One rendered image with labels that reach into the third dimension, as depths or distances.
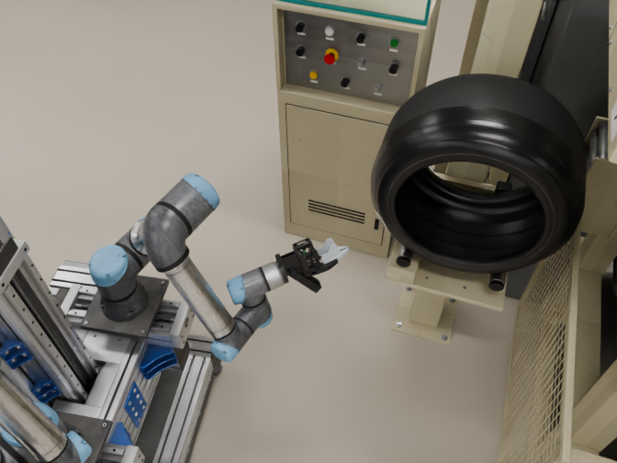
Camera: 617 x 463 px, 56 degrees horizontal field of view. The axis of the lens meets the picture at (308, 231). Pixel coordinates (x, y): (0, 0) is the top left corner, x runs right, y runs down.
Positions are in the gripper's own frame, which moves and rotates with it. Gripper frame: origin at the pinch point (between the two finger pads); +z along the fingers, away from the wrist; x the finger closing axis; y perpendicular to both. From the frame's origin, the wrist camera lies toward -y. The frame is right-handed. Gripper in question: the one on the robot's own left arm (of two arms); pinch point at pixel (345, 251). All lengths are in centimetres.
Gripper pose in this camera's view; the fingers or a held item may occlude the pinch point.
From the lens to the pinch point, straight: 168.4
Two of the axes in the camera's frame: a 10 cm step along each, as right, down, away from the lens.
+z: 9.2, -3.8, 1.4
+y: -2.5, -8.0, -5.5
